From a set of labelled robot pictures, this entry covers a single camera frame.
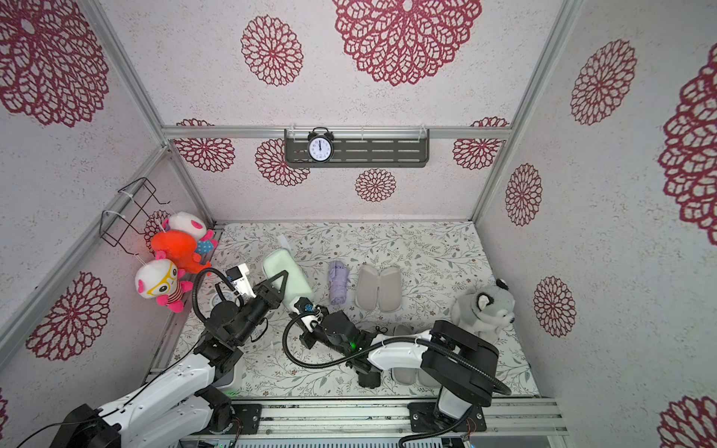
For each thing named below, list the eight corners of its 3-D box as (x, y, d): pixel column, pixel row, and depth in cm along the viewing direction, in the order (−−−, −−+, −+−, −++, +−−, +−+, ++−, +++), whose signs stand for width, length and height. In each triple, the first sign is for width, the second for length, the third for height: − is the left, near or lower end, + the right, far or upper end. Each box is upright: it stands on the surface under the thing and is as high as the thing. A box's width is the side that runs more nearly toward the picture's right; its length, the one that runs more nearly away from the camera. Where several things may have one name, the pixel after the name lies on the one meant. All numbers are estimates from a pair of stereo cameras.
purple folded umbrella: (327, 305, 98) (326, 299, 94) (330, 268, 108) (329, 260, 104) (349, 305, 98) (348, 299, 94) (349, 267, 108) (349, 260, 104)
